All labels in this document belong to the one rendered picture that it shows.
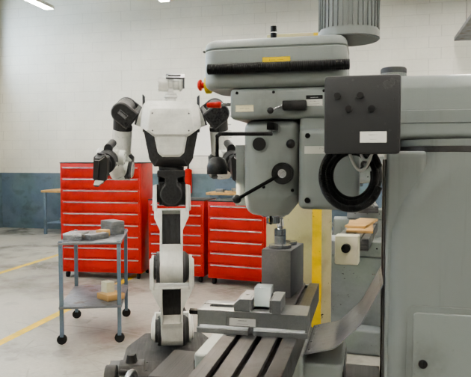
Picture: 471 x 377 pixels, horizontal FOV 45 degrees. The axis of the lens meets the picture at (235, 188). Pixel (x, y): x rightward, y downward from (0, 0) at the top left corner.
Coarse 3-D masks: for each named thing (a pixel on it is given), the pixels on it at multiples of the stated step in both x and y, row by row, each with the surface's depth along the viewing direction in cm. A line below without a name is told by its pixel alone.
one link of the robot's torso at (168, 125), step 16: (144, 96) 275; (176, 96) 264; (144, 112) 258; (160, 112) 256; (176, 112) 257; (192, 112) 258; (144, 128) 257; (160, 128) 257; (176, 128) 257; (192, 128) 258; (160, 144) 258; (176, 144) 259; (192, 144) 262; (160, 160) 260; (176, 160) 261
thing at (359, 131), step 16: (336, 80) 153; (352, 80) 152; (368, 80) 151; (384, 80) 150; (400, 80) 149; (336, 96) 152; (352, 96) 152; (368, 96) 151; (384, 96) 150; (400, 96) 150; (336, 112) 153; (352, 112) 152; (368, 112) 151; (384, 112) 150; (400, 112) 150; (336, 128) 153; (352, 128) 152; (368, 128) 152; (384, 128) 151; (400, 128) 150; (336, 144) 154; (352, 144) 153; (368, 144) 152; (384, 144) 151
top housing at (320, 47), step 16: (208, 48) 187; (224, 48) 184; (240, 48) 183; (256, 48) 182; (272, 48) 180; (288, 48) 179; (304, 48) 178; (320, 48) 177; (336, 48) 176; (208, 80) 187; (224, 80) 184; (240, 80) 183; (256, 80) 182; (272, 80) 181; (288, 80) 180; (304, 80) 179; (320, 80) 178
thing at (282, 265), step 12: (288, 240) 239; (264, 252) 224; (276, 252) 222; (288, 252) 221; (300, 252) 235; (264, 264) 224; (276, 264) 222; (288, 264) 221; (300, 264) 235; (264, 276) 224; (276, 276) 223; (288, 276) 221; (300, 276) 236; (276, 288) 223; (288, 288) 221; (300, 288) 236
